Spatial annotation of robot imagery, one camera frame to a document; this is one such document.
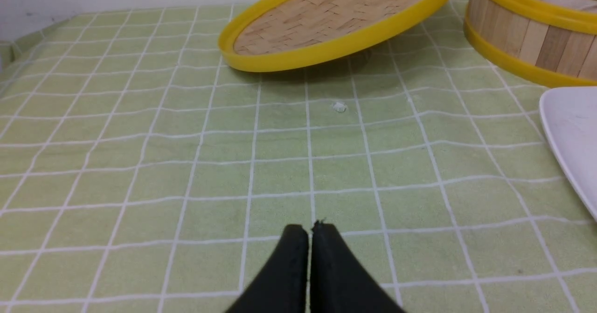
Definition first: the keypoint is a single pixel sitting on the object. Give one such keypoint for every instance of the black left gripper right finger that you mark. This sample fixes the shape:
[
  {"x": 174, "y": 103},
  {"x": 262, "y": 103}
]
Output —
[{"x": 339, "y": 283}]

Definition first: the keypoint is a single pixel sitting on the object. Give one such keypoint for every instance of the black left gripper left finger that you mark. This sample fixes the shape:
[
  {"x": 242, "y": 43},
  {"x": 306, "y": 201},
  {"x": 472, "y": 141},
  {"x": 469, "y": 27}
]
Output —
[{"x": 280, "y": 285}]

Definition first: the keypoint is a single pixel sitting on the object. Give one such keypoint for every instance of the white square plate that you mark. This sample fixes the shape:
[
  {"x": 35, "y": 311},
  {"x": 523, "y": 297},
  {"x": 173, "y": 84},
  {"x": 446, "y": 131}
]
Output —
[{"x": 569, "y": 119}]

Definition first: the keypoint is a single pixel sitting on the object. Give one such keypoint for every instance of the small white crumb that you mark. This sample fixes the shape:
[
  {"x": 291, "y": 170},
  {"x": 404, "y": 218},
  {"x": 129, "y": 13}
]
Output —
[{"x": 339, "y": 107}]

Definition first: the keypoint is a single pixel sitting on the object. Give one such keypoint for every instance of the green checkered tablecloth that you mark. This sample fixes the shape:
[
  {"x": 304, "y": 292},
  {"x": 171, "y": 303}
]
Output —
[{"x": 141, "y": 174}]

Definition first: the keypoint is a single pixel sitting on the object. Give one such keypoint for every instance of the yellow bamboo steamer lid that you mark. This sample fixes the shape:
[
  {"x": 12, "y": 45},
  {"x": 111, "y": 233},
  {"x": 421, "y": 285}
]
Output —
[{"x": 280, "y": 35}]

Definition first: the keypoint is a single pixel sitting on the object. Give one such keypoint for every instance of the yellow bamboo steamer basket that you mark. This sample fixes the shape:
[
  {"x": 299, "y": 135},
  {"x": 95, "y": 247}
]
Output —
[{"x": 540, "y": 42}]

